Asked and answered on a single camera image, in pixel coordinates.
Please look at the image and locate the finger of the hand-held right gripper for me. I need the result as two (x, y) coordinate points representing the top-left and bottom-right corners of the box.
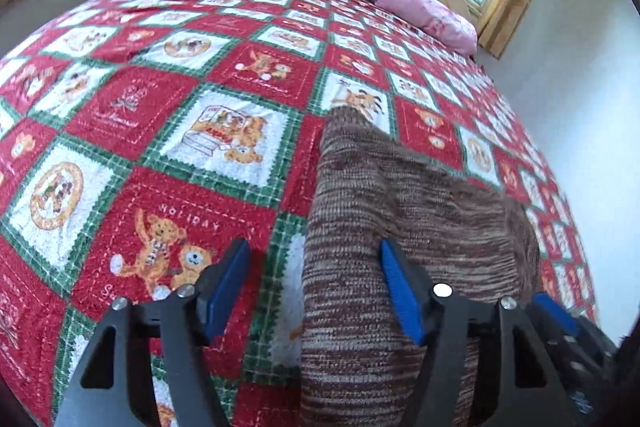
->
(530, 292), (585, 344)

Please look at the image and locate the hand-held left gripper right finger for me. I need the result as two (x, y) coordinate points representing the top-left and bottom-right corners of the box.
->
(379, 239), (581, 427)

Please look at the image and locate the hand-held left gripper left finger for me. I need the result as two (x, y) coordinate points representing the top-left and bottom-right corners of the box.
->
(52, 238), (252, 427)

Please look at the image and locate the brown knitted sweater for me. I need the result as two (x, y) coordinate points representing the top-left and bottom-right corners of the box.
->
(299, 105), (543, 427)

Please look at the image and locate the red checkered printed blanket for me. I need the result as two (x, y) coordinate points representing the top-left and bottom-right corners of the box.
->
(0, 0), (601, 427)

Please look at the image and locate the pink pillow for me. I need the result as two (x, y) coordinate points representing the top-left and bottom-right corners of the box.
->
(372, 0), (478, 56)

